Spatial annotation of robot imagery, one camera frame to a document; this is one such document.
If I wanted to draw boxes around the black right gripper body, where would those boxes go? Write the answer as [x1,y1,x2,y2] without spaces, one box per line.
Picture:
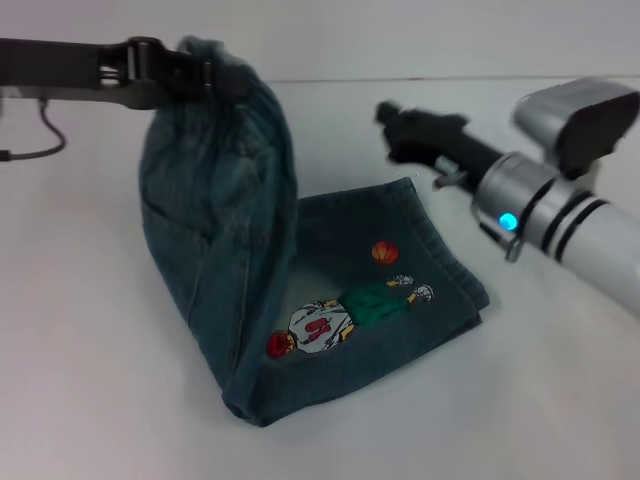
[392,107,502,187]

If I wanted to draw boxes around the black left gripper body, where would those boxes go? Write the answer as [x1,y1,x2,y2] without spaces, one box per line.
[0,35,169,112]

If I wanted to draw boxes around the blue denim shorts with embroidery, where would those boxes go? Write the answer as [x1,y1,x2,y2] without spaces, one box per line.
[137,33,492,430]

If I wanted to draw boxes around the grey left gripper cable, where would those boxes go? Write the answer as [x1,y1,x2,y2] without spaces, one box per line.
[0,98,68,162]

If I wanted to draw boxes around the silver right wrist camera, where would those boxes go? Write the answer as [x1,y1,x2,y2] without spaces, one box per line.
[511,76,640,182]

